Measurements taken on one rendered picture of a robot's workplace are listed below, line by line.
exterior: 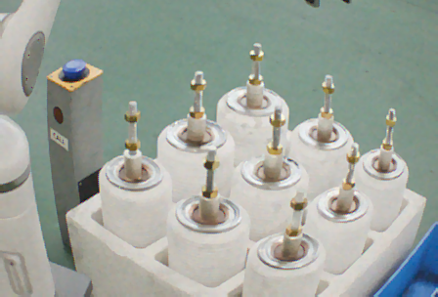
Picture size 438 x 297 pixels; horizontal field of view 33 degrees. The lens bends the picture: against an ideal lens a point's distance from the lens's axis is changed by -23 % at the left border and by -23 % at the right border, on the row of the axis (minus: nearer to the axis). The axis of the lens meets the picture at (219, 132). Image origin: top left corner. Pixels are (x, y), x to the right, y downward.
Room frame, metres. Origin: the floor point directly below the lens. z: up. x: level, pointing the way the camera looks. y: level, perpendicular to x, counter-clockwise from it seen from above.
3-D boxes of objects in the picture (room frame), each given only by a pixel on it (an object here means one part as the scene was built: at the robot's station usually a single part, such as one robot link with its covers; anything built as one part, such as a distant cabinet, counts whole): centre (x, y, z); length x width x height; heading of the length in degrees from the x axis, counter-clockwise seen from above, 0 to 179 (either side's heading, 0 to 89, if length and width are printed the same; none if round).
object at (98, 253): (0.94, -0.07, 0.09); 0.39 x 0.39 x 0.18; 52
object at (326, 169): (1.03, -0.14, 0.16); 0.10 x 0.10 x 0.18
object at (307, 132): (1.03, -0.14, 0.25); 0.08 x 0.08 x 0.01
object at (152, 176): (0.91, 0.10, 0.25); 0.08 x 0.08 x 0.01
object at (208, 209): (0.84, 0.01, 0.26); 0.02 x 0.02 x 0.03
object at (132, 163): (0.91, 0.10, 0.26); 0.02 x 0.02 x 0.03
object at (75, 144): (1.05, 0.21, 0.16); 0.07 x 0.07 x 0.31; 52
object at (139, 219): (0.91, 0.10, 0.16); 0.10 x 0.10 x 0.18
